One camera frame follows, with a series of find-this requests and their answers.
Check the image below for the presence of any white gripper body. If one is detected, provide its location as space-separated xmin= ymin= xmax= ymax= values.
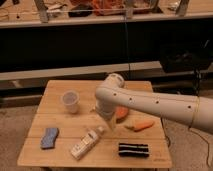
xmin=95 ymin=106 xmax=115 ymax=121

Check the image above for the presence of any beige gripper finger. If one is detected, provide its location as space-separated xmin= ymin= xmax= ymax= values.
xmin=107 ymin=117 xmax=116 ymax=130

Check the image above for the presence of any white plastic bottle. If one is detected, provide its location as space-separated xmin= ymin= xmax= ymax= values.
xmin=70 ymin=126 xmax=105 ymax=160

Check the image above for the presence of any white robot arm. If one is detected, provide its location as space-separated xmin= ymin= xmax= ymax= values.
xmin=95 ymin=73 xmax=213 ymax=135

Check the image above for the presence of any orange ceramic bowl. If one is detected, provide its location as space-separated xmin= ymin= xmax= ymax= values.
xmin=115 ymin=106 xmax=129 ymax=120

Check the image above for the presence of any orange toy carrot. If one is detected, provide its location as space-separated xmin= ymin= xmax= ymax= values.
xmin=125 ymin=120 xmax=155 ymax=132

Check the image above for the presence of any black white striped block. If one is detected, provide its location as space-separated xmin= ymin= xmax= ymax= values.
xmin=118 ymin=143 xmax=149 ymax=158

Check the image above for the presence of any clear plastic cup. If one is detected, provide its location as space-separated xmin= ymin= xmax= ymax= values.
xmin=61 ymin=91 xmax=79 ymax=114

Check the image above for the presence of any wooden slatted table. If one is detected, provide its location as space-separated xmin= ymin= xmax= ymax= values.
xmin=17 ymin=80 xmax=172 ymax=169

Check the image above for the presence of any blue sponge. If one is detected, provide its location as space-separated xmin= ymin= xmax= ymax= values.
xmin=40 ymin=128 xmax=59 ymax=150

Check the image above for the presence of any long workbench shelf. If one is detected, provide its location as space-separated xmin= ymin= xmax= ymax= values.
xmin=0 ymin=0 xmax=213 ymax=28

